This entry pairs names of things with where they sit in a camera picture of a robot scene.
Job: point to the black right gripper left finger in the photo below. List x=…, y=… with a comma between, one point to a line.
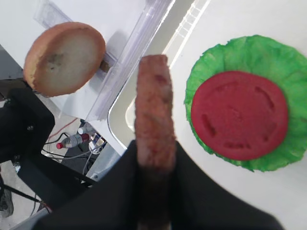
x=111, y=204

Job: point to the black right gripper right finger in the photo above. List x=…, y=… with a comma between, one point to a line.
x=198, y=203

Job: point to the brown meat patty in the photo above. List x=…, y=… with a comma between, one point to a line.
x=155, y=141

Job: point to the red tomato slice on tray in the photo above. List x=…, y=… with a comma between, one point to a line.
x=239, y=115

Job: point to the green lettuce leaf on tray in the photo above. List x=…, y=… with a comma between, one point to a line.
x=267, y=58

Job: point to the plastic bottle with red cap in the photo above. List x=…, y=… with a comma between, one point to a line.
x=73, y=141

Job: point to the bun half with white face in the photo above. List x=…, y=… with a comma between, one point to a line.
x=64, y=58

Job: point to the white rectangular metal tray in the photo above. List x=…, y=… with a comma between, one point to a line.
x=192, y=28

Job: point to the long clear left rail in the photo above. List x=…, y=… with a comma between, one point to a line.
x=149, y=22

